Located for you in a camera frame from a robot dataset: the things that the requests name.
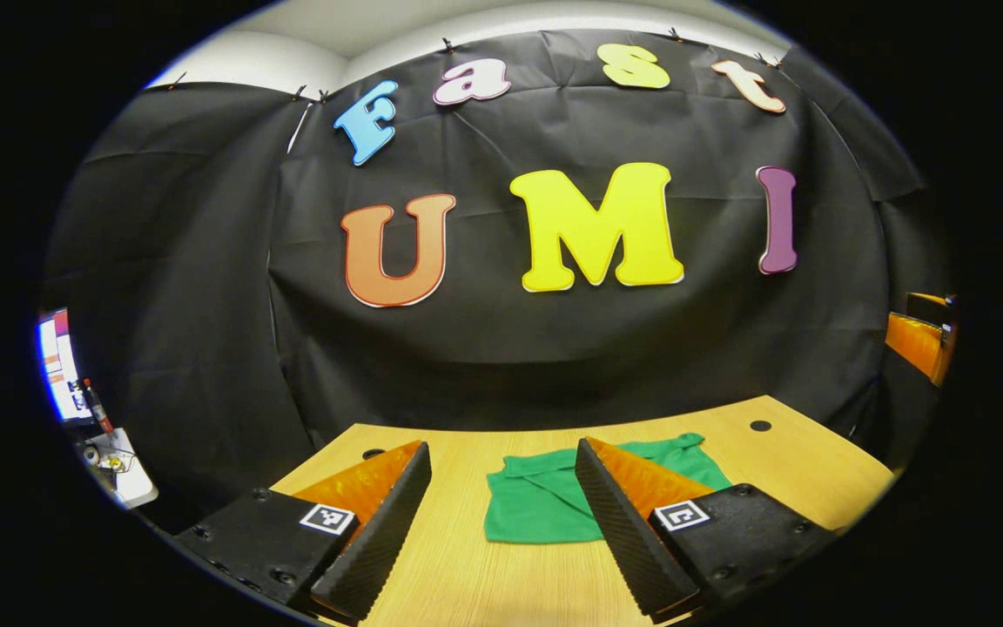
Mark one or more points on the small white side table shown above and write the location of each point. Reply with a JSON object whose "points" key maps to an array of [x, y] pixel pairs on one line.
{"points": [[137, 488]]}

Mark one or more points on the green T-shirt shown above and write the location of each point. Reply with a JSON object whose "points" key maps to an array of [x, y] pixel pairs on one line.
{"points": [[536, 505]]}

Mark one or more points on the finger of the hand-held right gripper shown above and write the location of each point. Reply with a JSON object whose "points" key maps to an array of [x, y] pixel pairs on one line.
{"points": [[915, 344], [932, 306]]}

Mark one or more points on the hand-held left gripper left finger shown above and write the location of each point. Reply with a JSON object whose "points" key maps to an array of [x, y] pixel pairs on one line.
{"points": [[380, 540]]}

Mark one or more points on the red bottle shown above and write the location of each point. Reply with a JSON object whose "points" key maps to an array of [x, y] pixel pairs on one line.
{"points": [[99, 414]]}

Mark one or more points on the computer monitor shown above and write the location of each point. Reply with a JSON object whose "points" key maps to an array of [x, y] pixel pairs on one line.
{"points": [[62, 366]]}

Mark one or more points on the white tape roll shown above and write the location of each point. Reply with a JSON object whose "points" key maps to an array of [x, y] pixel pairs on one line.
{"points": [[86, 455]]}

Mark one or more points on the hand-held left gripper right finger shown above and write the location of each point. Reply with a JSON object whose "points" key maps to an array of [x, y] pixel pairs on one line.
{"points": [[623, 540]]}

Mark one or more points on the black backdrop cloth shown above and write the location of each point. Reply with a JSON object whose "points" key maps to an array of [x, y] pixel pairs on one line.
{"points": [[554, 348]]}

